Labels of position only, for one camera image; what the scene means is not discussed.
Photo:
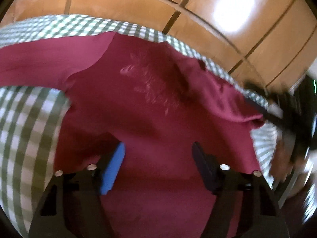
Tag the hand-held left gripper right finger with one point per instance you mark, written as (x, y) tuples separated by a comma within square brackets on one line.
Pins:
[(204, 168)]

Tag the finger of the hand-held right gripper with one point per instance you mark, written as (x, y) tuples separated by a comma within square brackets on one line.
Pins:
[(268, 114)]

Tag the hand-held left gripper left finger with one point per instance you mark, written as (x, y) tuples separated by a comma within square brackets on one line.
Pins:
[(112, 171)]

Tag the dark red garment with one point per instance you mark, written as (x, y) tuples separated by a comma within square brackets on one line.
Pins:
[(148, 104)]

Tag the green white checked bedsheet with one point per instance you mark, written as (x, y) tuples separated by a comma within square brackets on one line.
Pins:
[(24, 141)]

